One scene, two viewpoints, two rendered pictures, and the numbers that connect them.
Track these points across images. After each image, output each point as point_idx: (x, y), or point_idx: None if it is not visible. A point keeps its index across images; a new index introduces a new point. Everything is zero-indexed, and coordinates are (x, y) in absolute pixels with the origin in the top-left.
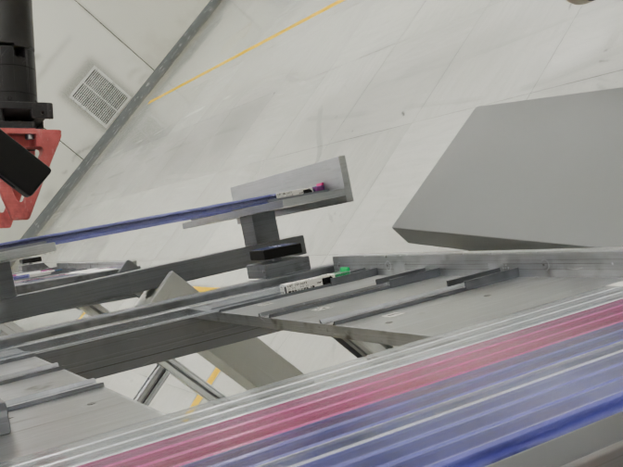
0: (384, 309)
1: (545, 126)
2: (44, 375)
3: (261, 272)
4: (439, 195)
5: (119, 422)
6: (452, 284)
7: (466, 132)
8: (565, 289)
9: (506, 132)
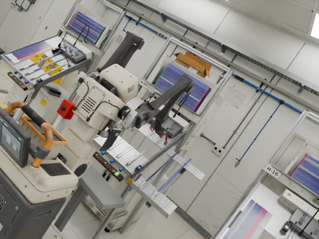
0: (118, 141)
1: (92, 184)
2: (146, 134)
3: None
4: (115, 196)
5: None
6: (112, 148)
7: (107, 201)
8: (102, 140)
9: (99, 191)
